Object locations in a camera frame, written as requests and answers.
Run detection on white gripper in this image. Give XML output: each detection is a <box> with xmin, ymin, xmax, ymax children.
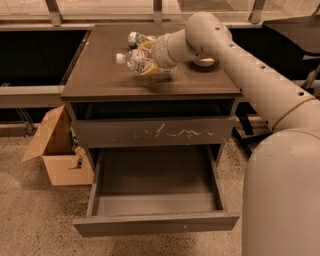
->
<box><xmin>138</xmin><ymin>32</ymin><xmax>181</xmax><ymax>76</ymax></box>

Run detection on blue label plastic bottle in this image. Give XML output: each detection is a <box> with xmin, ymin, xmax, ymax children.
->
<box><xmin>116</xmin><ymin>49</ymin><xmax>155</xmax><ymax>74</ymax></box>

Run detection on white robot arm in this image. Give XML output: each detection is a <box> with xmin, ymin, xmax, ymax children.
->
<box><xmin>141</xmin><ymin>12</ymin><xmax>320</xmax><ymax>256</ymax></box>

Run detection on grey drawer cabinet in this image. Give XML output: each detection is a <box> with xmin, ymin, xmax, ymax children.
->
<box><xmin>62</xmin><ymin>24</ymin><xmax>240</xmax><ymax>165</ymax></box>

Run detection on closed grey upper drawer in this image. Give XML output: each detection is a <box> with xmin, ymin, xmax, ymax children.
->
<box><xmin>73</xmin><ymin>117</ymin><xmax>235</xmax><ymax>148</ymax></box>

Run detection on open grey bottom drawer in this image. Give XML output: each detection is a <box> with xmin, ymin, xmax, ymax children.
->
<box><xmin>74</xmin><ymin>145</ymin><xmax>239</xmax><ymax>237</ymax></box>

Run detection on green crushed can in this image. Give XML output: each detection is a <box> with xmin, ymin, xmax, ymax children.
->
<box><xmin>128</xmin><ymin>31</ymin><xmax>156</xmax><ymax>48</ymax></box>

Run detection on white paper bowl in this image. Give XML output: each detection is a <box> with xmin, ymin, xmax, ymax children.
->
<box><xmin>194</xmin><ymin>58</ymin><xmax>215</xmax><ymax>67</ymax></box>

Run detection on items in cardboard box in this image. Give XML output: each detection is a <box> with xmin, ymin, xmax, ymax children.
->
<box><xmin>69</xmin><ymin>125</ymin><xmax>86</xmax><ymax>169</ymax></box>

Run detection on open cardboard box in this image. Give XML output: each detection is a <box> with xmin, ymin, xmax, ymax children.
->
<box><xmin>22</xmin><ymin>105</ymin><xmax>94</xmax><ymax>186</ymax></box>

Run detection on black stand with legs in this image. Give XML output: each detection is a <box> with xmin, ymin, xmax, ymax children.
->
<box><xmin>228</xmin><ymin>16</ymin><xmax>320</xmax><ymax>154</ymax></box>

